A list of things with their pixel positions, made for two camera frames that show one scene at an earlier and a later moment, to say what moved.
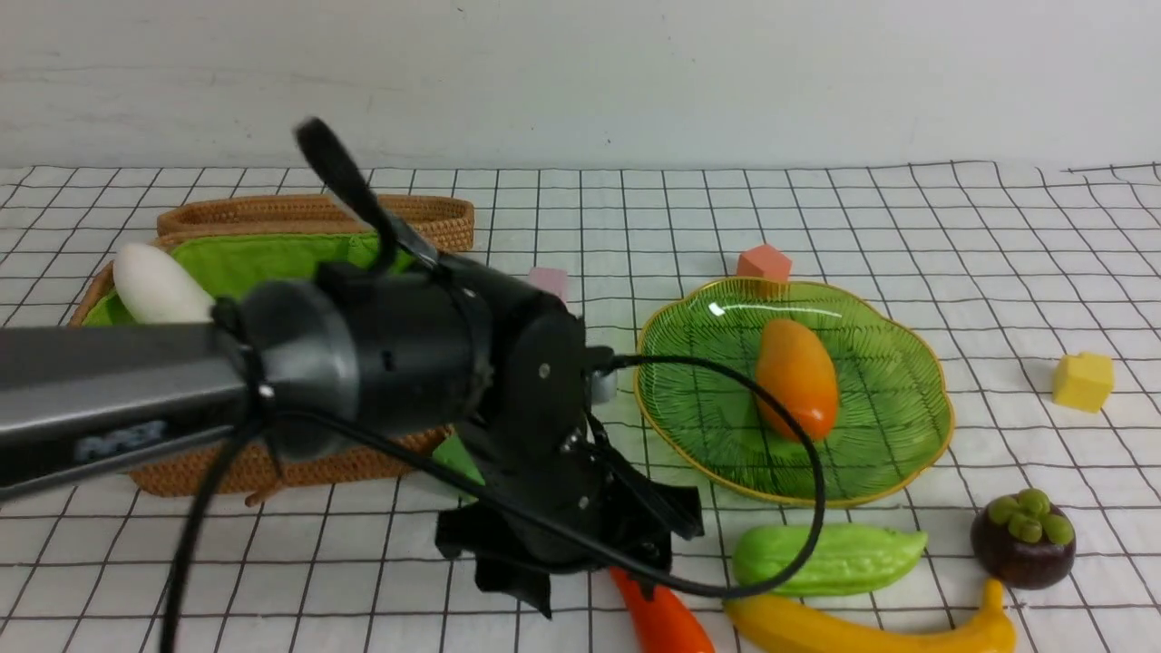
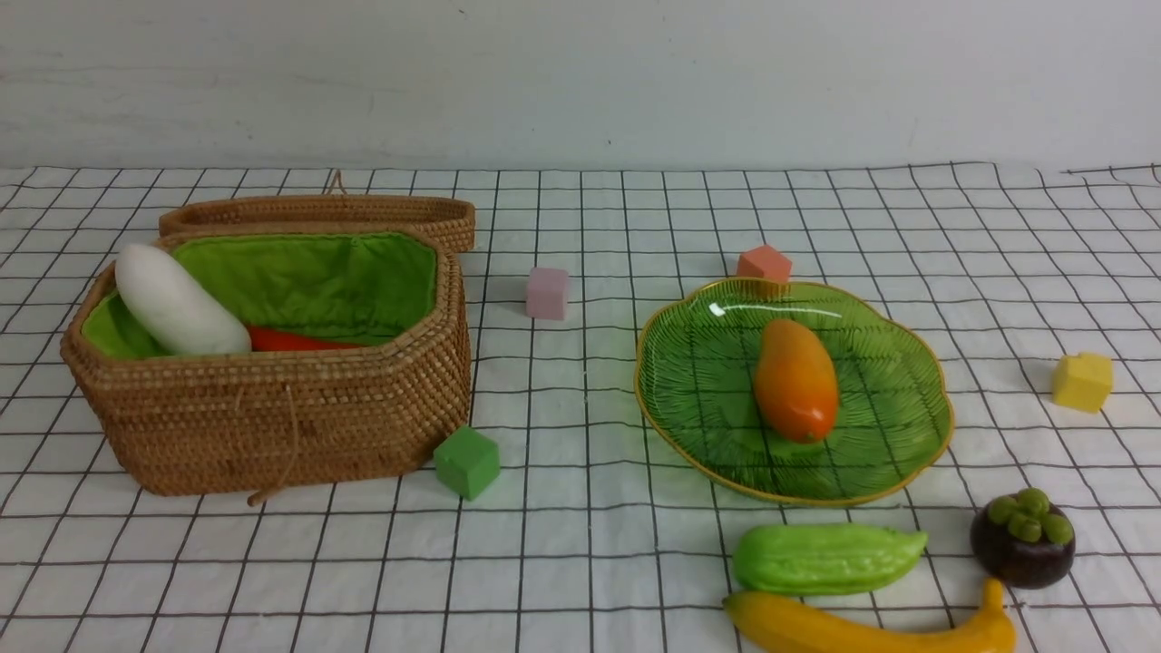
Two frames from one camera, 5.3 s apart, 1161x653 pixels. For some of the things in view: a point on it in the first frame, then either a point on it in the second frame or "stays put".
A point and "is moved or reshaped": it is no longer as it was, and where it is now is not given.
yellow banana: (763, 624) stays put
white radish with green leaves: (152, 292) stays put
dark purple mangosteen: (1024, 540) stays put
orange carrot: (668, 622) is moved or reshaped
